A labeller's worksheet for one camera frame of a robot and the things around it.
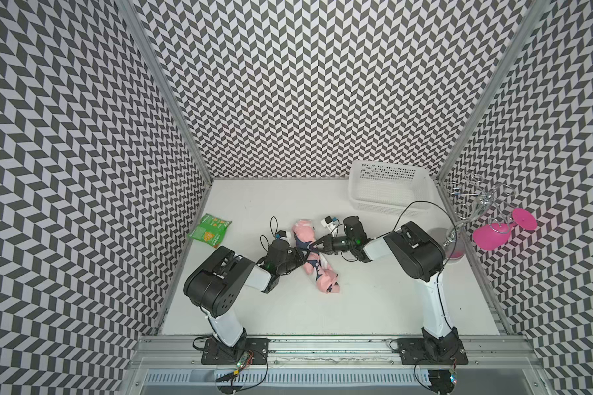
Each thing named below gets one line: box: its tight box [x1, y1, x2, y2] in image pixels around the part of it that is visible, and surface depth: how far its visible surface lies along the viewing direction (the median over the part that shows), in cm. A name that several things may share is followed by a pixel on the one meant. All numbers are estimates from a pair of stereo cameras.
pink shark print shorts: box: [291, 219, 341, 294], surface depth 91 cm
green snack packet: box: [188, 213, 233, 249], surface depth 99 cm
